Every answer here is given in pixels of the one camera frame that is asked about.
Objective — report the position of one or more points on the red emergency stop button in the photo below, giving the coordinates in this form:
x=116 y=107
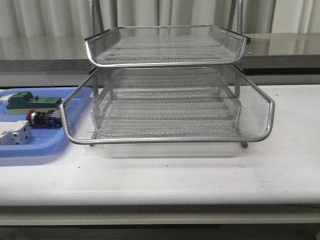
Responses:
x=50 y=119

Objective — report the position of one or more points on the grey stone counter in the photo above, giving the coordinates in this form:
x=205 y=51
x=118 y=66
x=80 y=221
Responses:
x=270 y=59

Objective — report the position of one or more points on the green terminal block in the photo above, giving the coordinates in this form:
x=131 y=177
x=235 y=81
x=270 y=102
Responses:
x=23 y=101

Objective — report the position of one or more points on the white circuit breaker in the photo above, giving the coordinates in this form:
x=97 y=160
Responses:
x=15 y=133

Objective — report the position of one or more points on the white curtain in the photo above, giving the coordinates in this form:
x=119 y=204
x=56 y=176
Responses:
x=66 y=18

